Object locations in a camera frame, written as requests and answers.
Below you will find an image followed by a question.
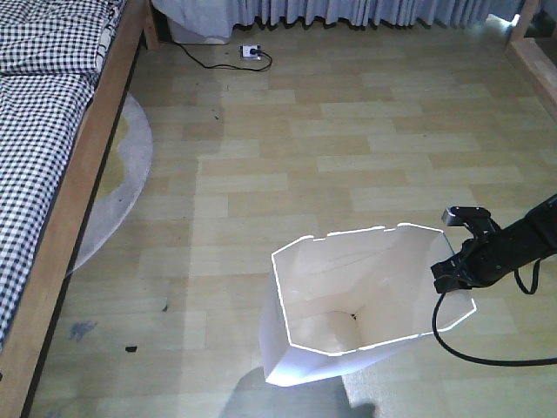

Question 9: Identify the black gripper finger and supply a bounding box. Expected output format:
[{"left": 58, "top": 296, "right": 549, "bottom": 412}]
[{"left": 431, "top": 257, "right": 468, "bottom": 294}]

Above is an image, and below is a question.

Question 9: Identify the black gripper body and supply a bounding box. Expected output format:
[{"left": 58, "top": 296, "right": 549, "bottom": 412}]
[{"left": 452, "top": 231, "right": 512, "bottom": 287}]

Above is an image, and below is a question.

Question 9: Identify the white plastic trash bin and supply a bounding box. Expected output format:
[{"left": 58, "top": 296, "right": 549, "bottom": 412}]
[{"left": 259, "top": 223, "right": 476, "bottom": 387}]

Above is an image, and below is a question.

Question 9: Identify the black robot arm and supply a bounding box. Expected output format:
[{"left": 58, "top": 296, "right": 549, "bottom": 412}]
[{"left": 431, "top": 196, "right": 556, "bottom": 293}]

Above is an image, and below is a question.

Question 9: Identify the white pleated curtain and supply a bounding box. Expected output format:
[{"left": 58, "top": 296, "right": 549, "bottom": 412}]
[{"left": 151, "top": 0, "right": 523, "bottom": 39}]

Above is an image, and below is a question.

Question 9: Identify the white floor outlet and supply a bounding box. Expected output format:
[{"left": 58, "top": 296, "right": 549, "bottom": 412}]
[{"left": 239, "top": 44, "right": 261, "bottom": 60}]

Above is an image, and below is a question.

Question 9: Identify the grey round rug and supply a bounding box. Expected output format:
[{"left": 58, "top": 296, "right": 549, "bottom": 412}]
[{"left": 66, "top": 93, "right": 153, "bottom": 275}]

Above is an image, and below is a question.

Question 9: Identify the black white checkered bedding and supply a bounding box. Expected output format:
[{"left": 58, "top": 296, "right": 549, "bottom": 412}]
[{"left": 1, "top": 1, "right": 126, "bottom": 339}]

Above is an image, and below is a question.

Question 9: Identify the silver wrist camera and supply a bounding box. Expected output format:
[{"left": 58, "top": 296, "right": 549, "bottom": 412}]
[{"left": 441, "top": 206, "right": 500, "bottom": 237}]

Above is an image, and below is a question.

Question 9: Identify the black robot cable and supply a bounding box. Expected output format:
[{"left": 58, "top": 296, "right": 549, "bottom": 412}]
[{"left": 431, "top": 289, "right": 557, "bottom": 367}]

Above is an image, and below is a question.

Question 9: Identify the wooden furniture post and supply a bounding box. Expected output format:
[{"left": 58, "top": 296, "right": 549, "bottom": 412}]
[{"left": 505, "top": 0, "right": 556, "bottom": 120}]

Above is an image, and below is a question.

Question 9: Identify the black outlet power cord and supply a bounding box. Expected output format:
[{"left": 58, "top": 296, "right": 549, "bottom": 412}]
[{"left": 172, "top": 41, "right": 274, "bottom": 73}]

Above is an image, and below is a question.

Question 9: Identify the wooden bed frame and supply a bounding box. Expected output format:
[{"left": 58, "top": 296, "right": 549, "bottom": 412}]
[{"left": 1, "top": 1, "right": 157, "bottom": 417}]

